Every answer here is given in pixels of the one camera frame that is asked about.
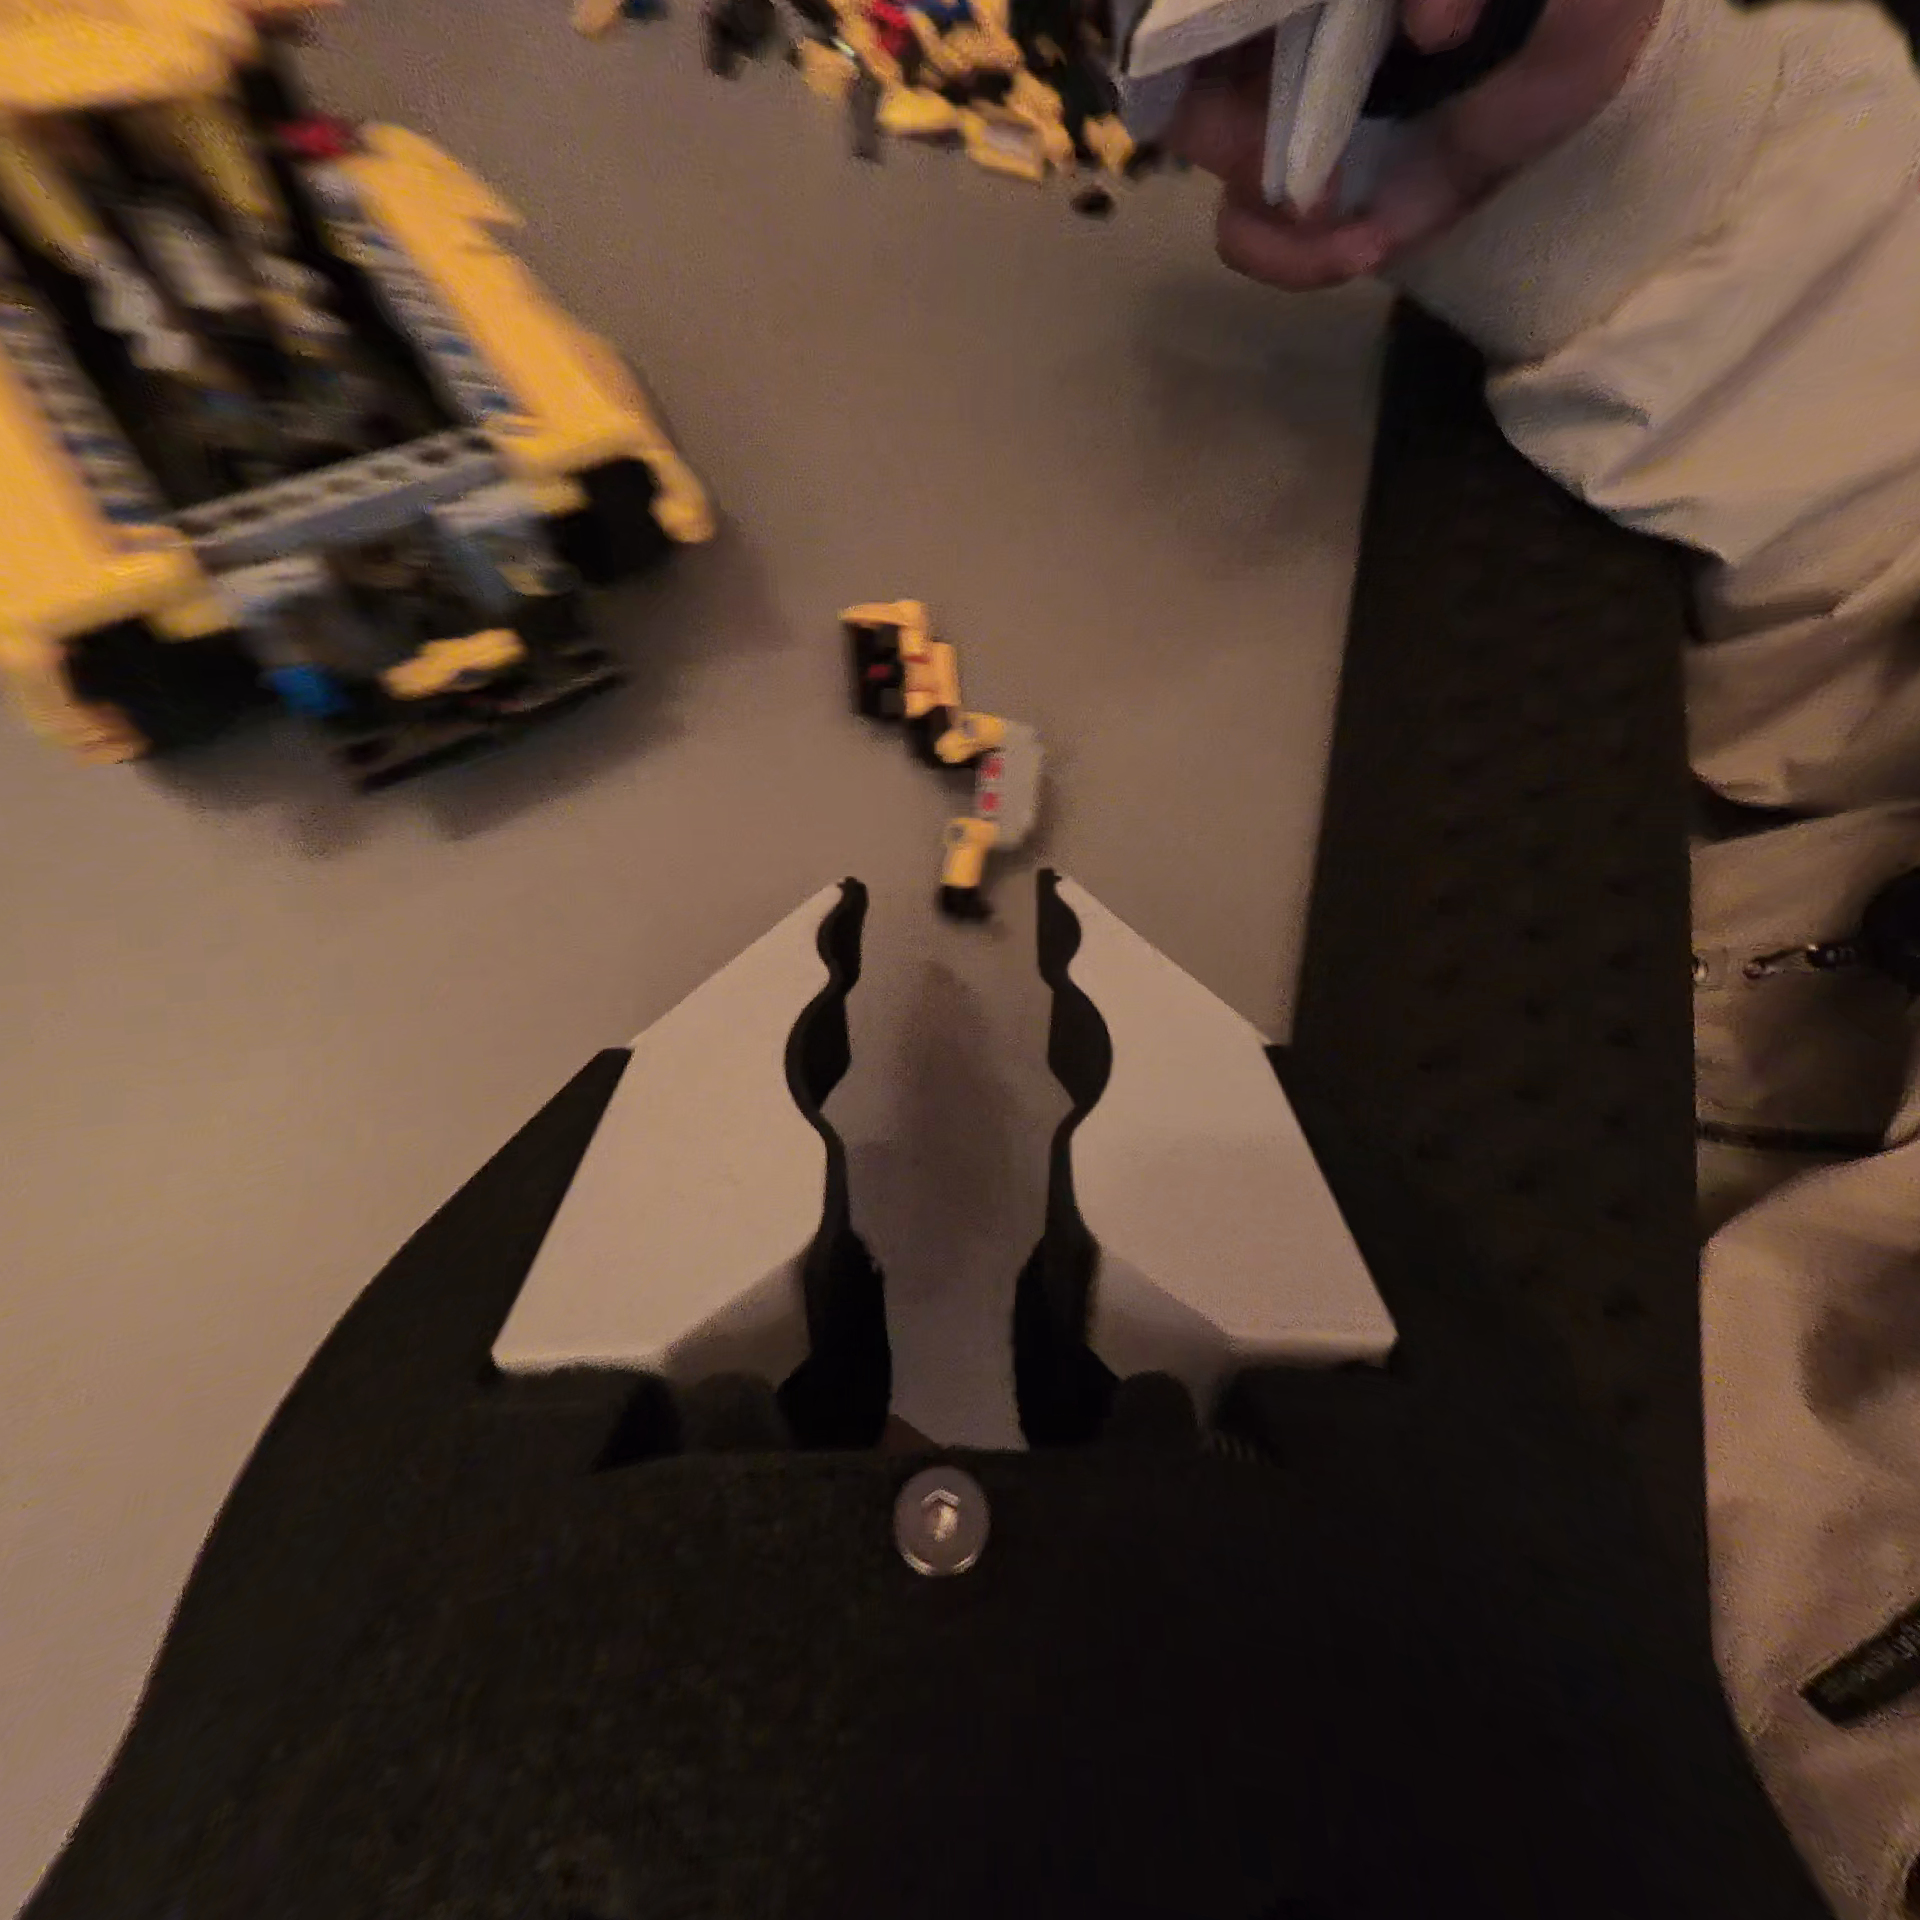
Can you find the person's right hand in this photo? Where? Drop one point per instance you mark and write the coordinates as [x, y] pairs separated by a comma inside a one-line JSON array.
[[1305, 247]]

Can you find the black perforated edge pad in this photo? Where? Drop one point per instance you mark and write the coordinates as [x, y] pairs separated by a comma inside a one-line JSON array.
[[1500, 901]]

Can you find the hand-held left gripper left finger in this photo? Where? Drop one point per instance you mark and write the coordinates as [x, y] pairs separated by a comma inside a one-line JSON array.
[[691, 1170]]

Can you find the person's beige jacket torso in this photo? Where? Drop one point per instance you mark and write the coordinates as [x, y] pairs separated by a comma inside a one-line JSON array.
[[1814, 1349]]

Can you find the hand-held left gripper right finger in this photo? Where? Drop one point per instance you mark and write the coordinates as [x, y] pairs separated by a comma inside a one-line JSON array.
[[1213, 1170]]

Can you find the yellow toy brick car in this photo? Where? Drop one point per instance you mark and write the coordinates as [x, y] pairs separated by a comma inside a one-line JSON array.
[[300, 376]]

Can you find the person's right forearm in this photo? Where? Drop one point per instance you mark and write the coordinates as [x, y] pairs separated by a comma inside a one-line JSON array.
[[1723, 270]]

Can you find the small yellow brick assembly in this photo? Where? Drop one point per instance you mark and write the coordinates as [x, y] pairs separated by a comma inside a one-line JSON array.
[[914, 676]]

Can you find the pile of yellow black bricks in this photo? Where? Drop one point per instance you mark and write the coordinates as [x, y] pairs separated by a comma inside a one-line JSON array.
[[944, 77]]

